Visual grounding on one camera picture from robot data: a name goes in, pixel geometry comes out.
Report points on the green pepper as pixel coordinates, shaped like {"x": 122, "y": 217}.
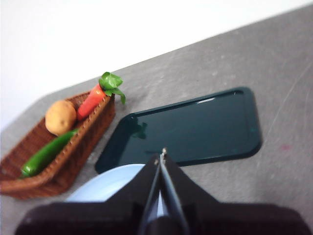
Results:
{"x": 46, "y": 154}

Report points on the tan potato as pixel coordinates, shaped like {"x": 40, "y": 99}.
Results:
{"x": 61, "y": 117}

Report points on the light blue plate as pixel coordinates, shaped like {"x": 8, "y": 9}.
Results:
{"x": 105, "y": 183}

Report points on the brown woven wicker basket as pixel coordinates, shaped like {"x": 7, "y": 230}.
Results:
{"x": 80, "y": 144}

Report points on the black rectangular tray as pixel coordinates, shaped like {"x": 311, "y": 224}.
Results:
{"x": 195, "y": 132}

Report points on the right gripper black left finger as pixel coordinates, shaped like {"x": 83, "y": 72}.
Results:
{"x": 102, "y": 218}

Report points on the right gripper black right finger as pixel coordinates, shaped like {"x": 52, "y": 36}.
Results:
{"x": 220, "y": 218}

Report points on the orange carrot with green leaves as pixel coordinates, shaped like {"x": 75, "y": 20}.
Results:
{"x": 91, "y": 101}

